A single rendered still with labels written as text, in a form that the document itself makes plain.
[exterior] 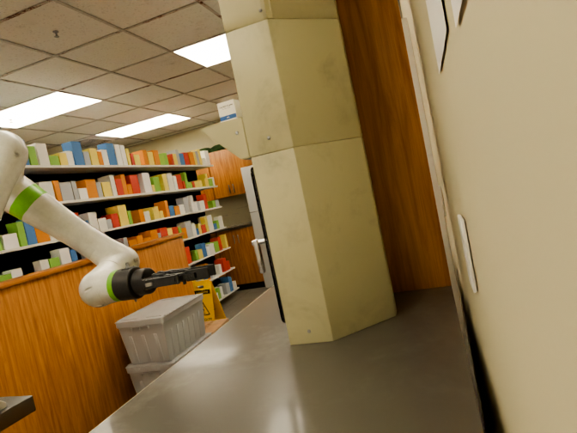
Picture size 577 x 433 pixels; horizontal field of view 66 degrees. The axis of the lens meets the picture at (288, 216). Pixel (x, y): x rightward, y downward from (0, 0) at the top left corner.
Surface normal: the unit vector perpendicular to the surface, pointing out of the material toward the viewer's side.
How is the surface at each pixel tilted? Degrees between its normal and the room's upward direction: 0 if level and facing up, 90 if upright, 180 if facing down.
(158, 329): 95
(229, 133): 90
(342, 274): 90
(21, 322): 90
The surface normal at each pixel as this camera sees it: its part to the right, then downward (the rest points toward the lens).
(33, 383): 0.93, -0.18
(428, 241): -0.29, 0.11
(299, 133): 0.45, -0.04
